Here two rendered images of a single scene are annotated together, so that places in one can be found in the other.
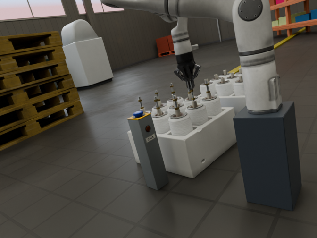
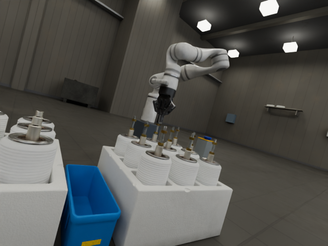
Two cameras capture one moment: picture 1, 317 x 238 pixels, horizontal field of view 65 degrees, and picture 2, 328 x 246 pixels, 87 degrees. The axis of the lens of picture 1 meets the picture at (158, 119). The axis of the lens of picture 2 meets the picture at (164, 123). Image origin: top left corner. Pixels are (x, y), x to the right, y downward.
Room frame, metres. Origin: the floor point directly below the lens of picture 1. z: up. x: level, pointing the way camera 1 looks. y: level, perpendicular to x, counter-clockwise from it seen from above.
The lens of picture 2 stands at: (1.87, -0.06, 0.37)
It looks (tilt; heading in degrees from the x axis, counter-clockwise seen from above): 2 degrees down; 187
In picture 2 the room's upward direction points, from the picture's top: 15 degrees clockwise
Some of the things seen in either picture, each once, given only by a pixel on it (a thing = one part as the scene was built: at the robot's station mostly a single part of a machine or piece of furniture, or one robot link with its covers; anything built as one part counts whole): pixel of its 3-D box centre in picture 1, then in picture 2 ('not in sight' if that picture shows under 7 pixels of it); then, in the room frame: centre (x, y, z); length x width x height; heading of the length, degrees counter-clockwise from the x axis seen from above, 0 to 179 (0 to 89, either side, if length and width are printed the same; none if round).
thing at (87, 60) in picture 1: (86, 54); not in sight; (6.22, 1.29, 0.75); 0.80 x 0.65 x 1.50; 136
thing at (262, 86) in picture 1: (259, 81); (150, 111); (0.70, -0.31, 0.39); 0.09 x 0.09 x 0.17; 48
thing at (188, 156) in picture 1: (183, 136); (156, 187); (1.19, -0.10, 0.09); 0.39 x 0.39 x 0.18; 40
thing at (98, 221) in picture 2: not in sight; (83, 203); (1.40, -0.28, 0.06); 0.30 x 0.11 x 0.12; 40
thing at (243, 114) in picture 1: (269, 153); (141, 143); (0.70, -0.31, 0.15); 0.14 x 0.14 x 0.30; 48
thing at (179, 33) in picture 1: (179, 21); (174, 61); (1.09, -0.18, 0.62); 0.09 x 0.07 x 0.15; 48
